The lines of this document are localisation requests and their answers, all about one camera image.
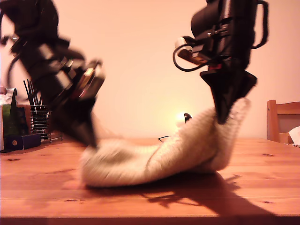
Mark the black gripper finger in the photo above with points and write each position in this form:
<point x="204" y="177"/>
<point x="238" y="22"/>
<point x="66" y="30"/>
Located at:
<point x="243" y="84"/>
<point x="70" y="119"/>
<point x="220" y="93"/>
<point x="89" y="112"/>

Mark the cream fluffy tea towel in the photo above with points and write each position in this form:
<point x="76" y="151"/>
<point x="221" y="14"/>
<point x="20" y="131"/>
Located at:
<point x="140" y="164"/>

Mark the thin black stick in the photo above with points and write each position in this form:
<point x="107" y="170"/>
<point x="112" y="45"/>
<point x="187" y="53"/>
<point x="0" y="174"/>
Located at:
<point x="31" y="93"/>
<point x="27" y="93"/>
<point x="34" y="93"/>

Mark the wooden chair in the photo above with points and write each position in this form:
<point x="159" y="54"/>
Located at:
<point x="272" y="122"/>

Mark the dark blue box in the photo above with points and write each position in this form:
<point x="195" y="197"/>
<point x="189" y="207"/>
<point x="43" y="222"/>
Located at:
<point x="14" y="142"/>

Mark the green and white bag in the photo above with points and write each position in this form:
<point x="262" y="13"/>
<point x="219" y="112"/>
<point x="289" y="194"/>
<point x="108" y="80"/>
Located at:
<point x="9" y="117"/>

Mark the white tissue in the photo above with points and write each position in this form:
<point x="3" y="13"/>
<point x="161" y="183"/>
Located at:
<point x="295" y="134"/>

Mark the small pink object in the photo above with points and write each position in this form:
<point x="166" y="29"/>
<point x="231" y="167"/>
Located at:
<point x="2" y="90"/>

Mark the gripper grey camera box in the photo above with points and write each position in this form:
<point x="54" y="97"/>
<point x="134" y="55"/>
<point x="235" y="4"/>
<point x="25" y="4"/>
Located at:
<point x="91" y="79"/>
<point x="185" y="44"/>

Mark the white round security camera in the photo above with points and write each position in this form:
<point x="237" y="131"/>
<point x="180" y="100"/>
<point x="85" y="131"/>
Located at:
<point x="187" y="116"/>

